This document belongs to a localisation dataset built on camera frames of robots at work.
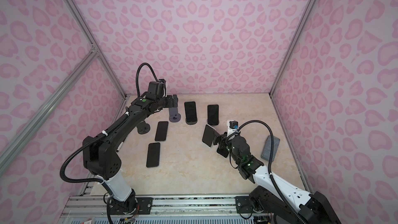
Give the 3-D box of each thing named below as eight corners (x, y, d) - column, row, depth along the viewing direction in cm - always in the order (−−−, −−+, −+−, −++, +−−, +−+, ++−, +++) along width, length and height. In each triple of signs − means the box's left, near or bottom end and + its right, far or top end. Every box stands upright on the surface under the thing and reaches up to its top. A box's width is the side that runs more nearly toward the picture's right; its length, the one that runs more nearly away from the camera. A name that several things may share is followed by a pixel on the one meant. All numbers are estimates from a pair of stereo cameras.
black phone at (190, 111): (185, 125, 104) (183, 111, 93) (186, 115, 110) (184, 101, 99) (196, 125, 104) (195, 111, 93) (196, 115, 110) (195, 101, 99)
